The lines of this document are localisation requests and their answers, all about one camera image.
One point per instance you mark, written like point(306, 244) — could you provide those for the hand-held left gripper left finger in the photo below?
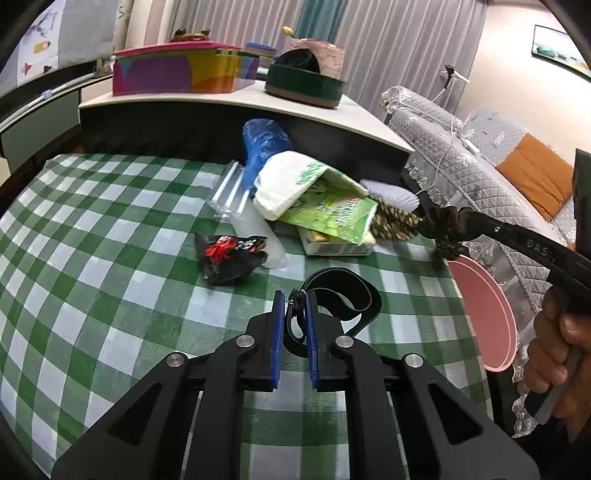
point(278, 341)

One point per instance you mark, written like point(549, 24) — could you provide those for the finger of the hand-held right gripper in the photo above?
point(521, 240)

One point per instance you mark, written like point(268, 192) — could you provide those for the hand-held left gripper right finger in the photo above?
point(311, 341)

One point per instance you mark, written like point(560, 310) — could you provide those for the pink bin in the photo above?
point(485, 314)

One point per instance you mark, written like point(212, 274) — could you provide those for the translucent white plastic piece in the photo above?
point(272, 249)

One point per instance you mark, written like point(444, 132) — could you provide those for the black snack wrapper red print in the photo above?
point(231, 258)

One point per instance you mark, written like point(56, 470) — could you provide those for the green snack bag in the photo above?
point(332, 212)

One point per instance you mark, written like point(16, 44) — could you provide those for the white tissue pack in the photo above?
point(281, 184)

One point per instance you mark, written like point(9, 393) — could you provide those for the person's right hand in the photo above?
point(545, 364)

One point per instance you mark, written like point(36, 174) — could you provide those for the orange cushion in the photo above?
point(535, 175)

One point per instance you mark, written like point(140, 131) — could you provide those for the grey quilted sofa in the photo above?
point(466, 184)

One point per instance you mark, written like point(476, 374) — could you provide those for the small pale yellow box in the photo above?
point(332, 249)

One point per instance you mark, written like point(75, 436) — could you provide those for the white power strip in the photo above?
point(472, 145)

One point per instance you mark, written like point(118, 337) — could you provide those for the white fluffy brush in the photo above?
point(392, 196)

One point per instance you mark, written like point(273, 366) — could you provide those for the clear plastic straw sleeve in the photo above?
point(228, 194)

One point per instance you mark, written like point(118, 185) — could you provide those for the green checked tablecloth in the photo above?
point(115, 277)

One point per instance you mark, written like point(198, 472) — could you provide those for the white floor stand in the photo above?
point(448, 81)

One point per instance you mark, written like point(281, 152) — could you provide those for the blue plastic bag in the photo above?
point(263, 147)

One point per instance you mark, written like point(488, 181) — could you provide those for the grey curtain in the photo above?
point(231, 21)
point(406, 46)

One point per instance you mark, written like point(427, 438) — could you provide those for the white topped cabinet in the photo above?
point(194, 124)

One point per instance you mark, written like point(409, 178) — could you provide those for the green round tin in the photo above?
point(304, 90)

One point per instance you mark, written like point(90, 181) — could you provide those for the pink lace basket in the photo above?
point(330, 57)

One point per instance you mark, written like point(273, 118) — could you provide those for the black curved object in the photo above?
point(295, 60)

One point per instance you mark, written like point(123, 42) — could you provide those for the colourful storage box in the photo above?
point(175, 74)

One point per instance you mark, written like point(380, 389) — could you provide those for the teal curtain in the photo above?
point(318, 18)

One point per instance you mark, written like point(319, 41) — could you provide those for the yellow artificial flower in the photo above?
point(288, 32)

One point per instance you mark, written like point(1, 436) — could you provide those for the brown ornament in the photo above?
point(189, 36)

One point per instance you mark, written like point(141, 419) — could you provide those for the dark low tv stand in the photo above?
point(37, 124)

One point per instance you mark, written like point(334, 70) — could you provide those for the printed grey cover cloth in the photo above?
point(55, 41)

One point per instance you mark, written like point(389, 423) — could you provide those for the framed wall picture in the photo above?
point(561, 50)

